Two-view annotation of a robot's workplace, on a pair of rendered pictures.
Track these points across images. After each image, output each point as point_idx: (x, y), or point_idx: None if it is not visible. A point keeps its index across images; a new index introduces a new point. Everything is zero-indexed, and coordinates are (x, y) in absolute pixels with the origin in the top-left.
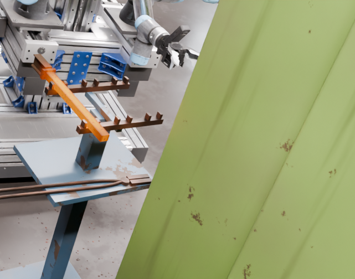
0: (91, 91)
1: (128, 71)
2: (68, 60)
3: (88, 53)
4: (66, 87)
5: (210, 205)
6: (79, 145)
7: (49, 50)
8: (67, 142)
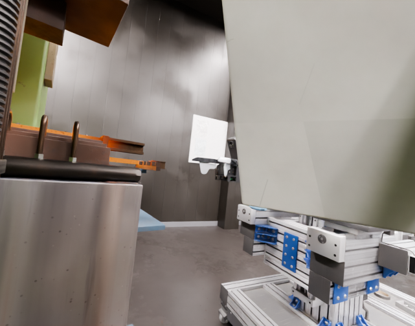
0: (144, 169)
1: (313, 259)
2: (281, 240)
3: (294, 236)
4: (134, 160)
5: None
6: (141, 216)
7: (247, 211)
8: (144, 214)
